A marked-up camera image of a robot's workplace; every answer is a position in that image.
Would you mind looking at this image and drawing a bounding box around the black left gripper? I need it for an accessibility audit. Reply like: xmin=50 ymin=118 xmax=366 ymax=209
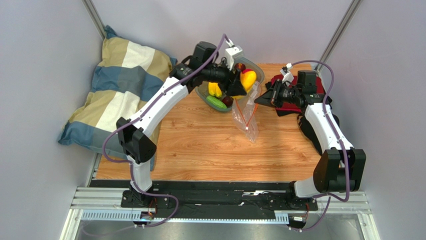
xmin=201 ymin=57 xmax=247 ymax=98

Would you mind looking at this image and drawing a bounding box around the yellow orange mango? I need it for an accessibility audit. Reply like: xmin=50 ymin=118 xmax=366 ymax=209
xmin=240 ymin=69 xmax=257 ymax=93

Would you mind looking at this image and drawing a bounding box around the yellow banana bunch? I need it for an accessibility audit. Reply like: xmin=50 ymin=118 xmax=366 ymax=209
xmin=208 ymin=82 xmax=223 ymax=99

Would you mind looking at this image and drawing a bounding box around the clear zip top bag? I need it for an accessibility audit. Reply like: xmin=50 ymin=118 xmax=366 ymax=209
xmin=231 ymin=81 xmax=262 ymax=143

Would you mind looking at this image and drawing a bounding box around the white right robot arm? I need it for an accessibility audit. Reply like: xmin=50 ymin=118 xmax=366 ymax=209
xmin=254 ymin=69 xmax=367 ymax=198

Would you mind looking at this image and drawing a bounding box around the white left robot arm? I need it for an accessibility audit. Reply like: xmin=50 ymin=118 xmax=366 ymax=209
xmin=116 ymin=40 xmax=247 ymax=207

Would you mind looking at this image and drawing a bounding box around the single yellow banana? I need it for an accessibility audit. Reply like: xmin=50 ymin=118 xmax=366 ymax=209
xmin=232 ymin=95 xmax=246 ymax=100

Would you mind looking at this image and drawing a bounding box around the dark purple plum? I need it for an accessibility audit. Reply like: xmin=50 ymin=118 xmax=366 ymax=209
xmin=221 ymin=96 xmax=234 ymax=108

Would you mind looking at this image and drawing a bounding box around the dark red mangosteen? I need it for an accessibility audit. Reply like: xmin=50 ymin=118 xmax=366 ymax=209
xmin=234 ymin=62 xmax=246 ymax=73

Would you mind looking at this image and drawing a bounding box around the red folded cloth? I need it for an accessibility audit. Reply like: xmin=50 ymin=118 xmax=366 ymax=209
xmin=265 ymin=74 xmax=326 ymax=117

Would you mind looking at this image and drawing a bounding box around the green cucumber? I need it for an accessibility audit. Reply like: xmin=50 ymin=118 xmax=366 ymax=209
xmin=206 ymin=95 xmax=228 ymax=109

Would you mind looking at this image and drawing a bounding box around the grey transparent plastic container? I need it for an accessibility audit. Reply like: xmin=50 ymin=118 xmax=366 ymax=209
xmin=194 ymin=57 xmax=265 ymax=113

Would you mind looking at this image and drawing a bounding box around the black cloth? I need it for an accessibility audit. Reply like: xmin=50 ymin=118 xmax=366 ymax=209
xmin=266 ymin=81 xmax=326 ymax=155

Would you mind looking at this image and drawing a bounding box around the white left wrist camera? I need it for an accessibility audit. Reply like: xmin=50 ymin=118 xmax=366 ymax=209
xmin=224 ymin=37 xmax=244 ymax=70

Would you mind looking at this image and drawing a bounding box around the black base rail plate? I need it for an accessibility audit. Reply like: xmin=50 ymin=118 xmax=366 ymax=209
xmin=89 ymin=180 xmax=319 ymax=220

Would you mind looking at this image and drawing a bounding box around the right aluminium frame post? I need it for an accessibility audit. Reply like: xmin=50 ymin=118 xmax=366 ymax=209
xmin=319 ymin=0 xmax=363 ymax=63

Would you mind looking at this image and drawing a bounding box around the aluminium frame post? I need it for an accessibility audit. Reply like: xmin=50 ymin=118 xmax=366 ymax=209
xmin=82 ymin=0 xmax=106 ymax=39
xmin=319 ymin=0 xmax=363 ymax=63

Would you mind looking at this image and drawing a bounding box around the left aluminium frame post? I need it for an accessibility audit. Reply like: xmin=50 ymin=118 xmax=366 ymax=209
xmin=82 ymin=0 xmax=106 ymax=39

